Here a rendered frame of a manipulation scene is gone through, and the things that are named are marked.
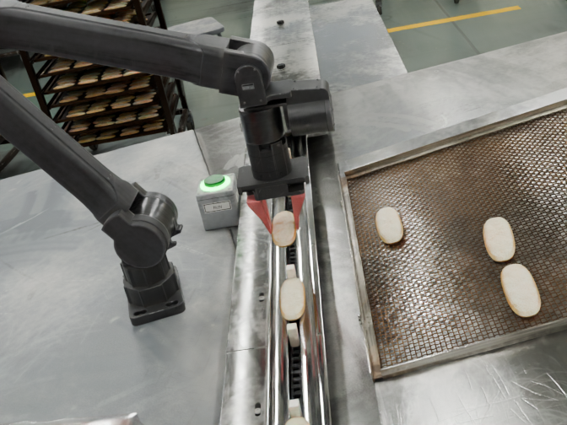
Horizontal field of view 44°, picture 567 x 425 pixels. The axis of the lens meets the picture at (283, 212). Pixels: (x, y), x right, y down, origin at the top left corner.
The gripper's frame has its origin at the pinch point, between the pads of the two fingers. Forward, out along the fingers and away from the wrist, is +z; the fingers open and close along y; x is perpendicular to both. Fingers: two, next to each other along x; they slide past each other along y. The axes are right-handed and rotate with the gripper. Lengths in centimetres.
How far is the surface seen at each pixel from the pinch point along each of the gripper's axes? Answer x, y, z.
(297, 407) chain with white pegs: -31.1, 0.3, 6.1
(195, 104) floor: 316, -68, 93
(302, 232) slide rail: 10.1, 1.9, 7.9
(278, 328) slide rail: -14.1, -2.3, 8.0
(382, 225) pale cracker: -0.8, 14.6, 2.2
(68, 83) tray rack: 224, -106, 40
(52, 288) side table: 9.3, -42.6, 11.1
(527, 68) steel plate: 73, 58, 11
